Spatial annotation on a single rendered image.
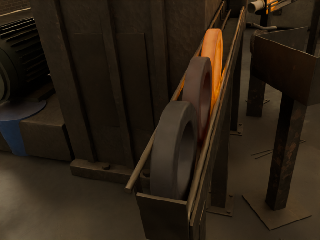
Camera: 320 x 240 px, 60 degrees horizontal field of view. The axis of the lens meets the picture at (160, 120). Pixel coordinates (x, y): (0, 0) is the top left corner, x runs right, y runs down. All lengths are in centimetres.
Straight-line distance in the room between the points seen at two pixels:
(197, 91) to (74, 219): 97
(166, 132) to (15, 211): 120
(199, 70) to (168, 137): 20
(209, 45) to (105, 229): 88
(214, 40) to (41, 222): 107
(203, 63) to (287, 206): 92
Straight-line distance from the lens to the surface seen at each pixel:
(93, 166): 148
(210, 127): 59
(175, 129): 39
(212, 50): 69
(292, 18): 414
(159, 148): 38
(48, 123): 159
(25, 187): 162
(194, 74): 54
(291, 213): 133
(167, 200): 40
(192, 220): 45
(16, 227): 144
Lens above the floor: 96
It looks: 30 degrees down
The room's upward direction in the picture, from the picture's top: 5 degrees counter-clockwise
